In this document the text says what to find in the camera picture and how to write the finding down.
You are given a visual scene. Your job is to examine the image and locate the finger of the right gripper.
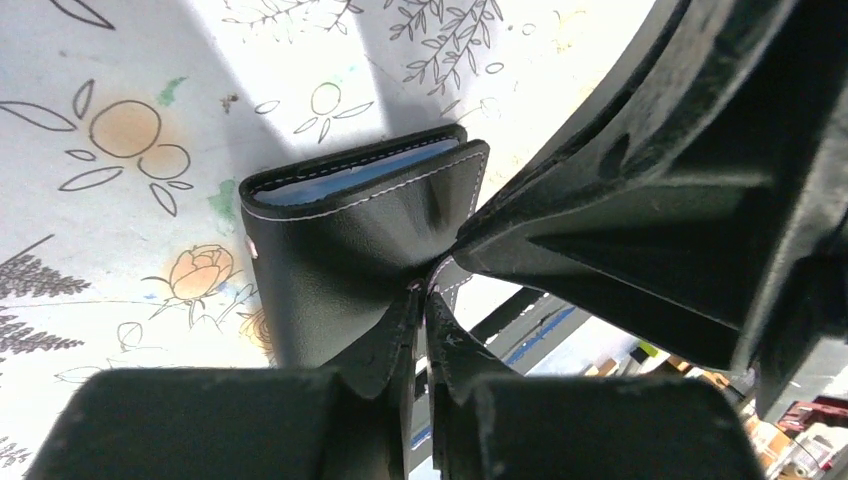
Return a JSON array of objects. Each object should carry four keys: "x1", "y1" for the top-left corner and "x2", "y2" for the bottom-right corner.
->
[{"x1": 453, "y1": 1, "x2": 847, "y2": 370}]

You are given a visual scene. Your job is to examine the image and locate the floral patterned table mat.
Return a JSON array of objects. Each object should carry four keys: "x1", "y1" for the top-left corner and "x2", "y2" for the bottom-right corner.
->
[{"x1": 1, "y1": 1, "x2": 651, "y2": 479}]

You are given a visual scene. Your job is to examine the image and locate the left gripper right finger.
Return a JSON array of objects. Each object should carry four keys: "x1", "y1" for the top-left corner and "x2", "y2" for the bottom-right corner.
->
[{"x1": 425, "y1": 293, "x2": 763, "y2": 480}]

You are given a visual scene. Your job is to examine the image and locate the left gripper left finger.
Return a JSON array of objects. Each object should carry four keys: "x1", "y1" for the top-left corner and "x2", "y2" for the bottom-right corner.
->
[{"x1": 28, "y1": 288, "x2": 423, "y2": 479}]

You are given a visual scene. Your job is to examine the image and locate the black leather card holder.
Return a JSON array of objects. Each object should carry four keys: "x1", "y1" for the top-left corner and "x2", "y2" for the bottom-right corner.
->
[{"x1": 238, "y1": 125, "x2": 490, "y2": 368}]

